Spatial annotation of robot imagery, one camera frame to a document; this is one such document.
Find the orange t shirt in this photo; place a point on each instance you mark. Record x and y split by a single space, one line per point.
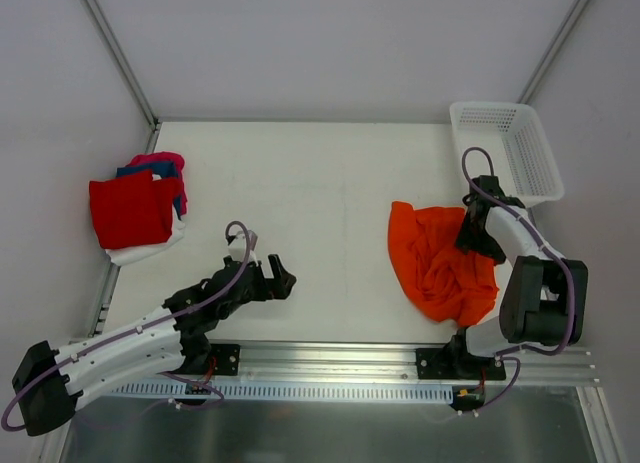
441 281

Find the aluminium mounting rail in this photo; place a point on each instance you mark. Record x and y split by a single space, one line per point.
321 363

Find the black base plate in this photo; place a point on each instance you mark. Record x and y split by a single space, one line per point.
218 359
442 364

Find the red folded t shirt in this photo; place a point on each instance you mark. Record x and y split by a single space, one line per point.
133 210

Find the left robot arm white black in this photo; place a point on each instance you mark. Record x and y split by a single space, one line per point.
52 384

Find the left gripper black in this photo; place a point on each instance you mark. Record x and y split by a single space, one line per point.
267 281

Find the pink folded t shirt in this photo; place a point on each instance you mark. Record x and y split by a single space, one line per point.
181 201

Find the white plastic basket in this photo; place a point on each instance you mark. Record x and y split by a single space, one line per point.
514 138

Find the blue folded t shirt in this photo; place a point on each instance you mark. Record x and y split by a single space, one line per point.
150 170

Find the white folded t shirt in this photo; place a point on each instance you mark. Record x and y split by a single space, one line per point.
130 255

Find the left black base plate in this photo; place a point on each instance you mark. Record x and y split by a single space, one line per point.
218 359

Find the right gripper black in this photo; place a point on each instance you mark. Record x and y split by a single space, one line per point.
477 240

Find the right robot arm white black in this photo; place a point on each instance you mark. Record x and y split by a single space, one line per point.
542 308

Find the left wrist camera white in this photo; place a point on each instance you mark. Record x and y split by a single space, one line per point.
239 243

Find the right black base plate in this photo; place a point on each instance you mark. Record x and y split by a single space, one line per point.
442 364

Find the white slotted cable duct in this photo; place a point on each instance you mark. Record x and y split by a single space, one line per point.
292 391

